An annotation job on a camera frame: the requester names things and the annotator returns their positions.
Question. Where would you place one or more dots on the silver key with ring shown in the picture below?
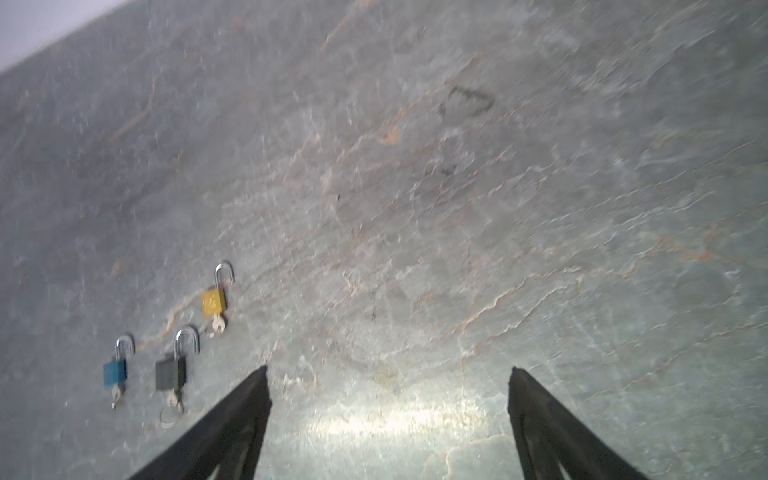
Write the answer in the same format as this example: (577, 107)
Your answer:
(173, 410)

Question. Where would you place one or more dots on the blue padlock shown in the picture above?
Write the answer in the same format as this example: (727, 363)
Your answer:
(115, 370)

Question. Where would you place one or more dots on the black rubber band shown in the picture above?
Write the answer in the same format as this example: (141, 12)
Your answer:
(463, 102)

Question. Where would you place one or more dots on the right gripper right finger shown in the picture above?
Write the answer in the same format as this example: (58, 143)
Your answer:
(554, 444)

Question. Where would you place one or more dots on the dark grey padlock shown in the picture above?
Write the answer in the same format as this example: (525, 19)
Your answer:
(171, 370)

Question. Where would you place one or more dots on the small dark key with ring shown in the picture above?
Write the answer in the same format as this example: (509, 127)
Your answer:
(219, 324)

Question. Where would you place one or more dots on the brass padlock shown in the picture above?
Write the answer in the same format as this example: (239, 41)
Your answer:
(213, 300)

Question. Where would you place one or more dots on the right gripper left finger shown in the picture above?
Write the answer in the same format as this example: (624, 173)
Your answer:
(225, 443)

